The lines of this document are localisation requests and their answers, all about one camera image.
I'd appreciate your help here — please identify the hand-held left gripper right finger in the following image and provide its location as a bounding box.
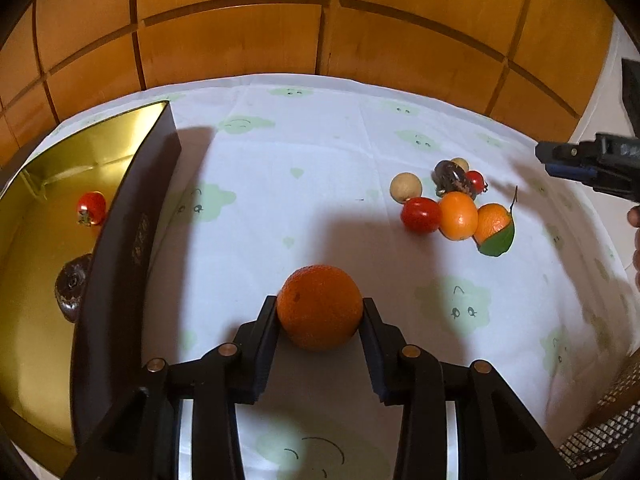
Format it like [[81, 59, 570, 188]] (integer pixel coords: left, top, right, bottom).
[[361, 297, 576, 480]]

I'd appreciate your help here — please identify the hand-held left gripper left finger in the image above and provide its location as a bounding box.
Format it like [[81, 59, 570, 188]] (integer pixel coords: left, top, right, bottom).
[[65, 296, 279, 480]]

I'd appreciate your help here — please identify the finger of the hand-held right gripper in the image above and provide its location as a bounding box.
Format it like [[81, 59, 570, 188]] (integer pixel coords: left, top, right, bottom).
[[534, 140, 608, 181]]

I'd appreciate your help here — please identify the large orange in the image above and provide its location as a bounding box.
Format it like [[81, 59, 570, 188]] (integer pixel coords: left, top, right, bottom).
[[276, 264, 364, 352]]

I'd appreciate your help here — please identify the large beige longan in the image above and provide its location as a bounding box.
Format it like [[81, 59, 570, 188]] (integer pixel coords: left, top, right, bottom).
[[390, 172, 424, 205]]

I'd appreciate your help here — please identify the dark box with gold lining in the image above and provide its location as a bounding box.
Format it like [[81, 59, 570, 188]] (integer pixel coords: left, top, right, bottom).
[[0, 101, 182, 466]]

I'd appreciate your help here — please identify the person's right hand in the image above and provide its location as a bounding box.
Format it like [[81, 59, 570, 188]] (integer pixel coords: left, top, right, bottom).
[[627, 205, 640, 286]]

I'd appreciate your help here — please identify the dark object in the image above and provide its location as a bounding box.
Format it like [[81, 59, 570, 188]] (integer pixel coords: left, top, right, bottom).
[[621, 58, 640, 126]]

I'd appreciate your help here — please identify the tangerine with green leaf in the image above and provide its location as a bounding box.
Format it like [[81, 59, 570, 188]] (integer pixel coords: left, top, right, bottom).
[[472, 186, 519, 257]]

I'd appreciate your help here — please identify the dark brown wrinkled fruit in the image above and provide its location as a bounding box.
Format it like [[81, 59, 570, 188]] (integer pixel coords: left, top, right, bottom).
[[432, 160, 473, 197]]

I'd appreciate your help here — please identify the small orange tangerine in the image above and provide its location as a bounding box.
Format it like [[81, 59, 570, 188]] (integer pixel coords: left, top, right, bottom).
[[439, 191, 480, 241]]

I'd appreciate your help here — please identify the large red tomato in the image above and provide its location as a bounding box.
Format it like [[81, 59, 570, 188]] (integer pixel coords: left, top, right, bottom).
[[400, 197, 443, 234]]

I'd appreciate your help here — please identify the white cloth with green clouds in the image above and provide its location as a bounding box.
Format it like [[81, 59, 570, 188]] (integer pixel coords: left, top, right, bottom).
[[20, 74, 636, 480]]

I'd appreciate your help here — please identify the dark round fruit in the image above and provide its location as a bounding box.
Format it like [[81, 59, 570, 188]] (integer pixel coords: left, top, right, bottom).
[[54, 253, 93, 322]]

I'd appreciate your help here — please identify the cherry tomato with green stem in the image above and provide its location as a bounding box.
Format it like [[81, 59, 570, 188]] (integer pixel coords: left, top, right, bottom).
[[76, 191, 107, 227]]

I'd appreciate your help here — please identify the dark mesh basket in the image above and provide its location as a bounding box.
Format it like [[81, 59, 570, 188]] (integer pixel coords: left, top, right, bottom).
[[557, 360, 640, 471]]

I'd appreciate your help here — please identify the wooden panel board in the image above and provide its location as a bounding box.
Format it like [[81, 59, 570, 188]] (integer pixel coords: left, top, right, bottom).
[[0, 0, 616, 168]]

